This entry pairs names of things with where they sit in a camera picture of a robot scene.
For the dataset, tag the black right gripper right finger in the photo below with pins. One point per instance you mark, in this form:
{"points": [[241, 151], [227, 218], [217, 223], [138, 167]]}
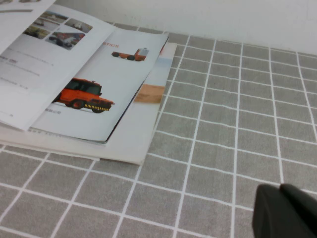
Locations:
{"points": [[304, 208]]}

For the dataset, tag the white plain paper sheet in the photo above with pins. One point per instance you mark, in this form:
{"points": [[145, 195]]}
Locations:
{"points": [[62, 152]]}

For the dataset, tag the brochure with orange truck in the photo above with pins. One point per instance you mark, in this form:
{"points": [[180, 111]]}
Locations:
{"points": [[138, 129]]}

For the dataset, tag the grey white-grid tablecloth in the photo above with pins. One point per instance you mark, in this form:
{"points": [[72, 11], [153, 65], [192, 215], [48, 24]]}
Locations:
{"points": [[210, 138]]}

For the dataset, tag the product catalogue book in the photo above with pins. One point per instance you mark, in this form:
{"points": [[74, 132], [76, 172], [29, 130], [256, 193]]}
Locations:
{"points": [[81, 74]]}

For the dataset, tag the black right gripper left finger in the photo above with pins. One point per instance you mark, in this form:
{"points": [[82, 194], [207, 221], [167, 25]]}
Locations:
{"points": [[272, 213]]}

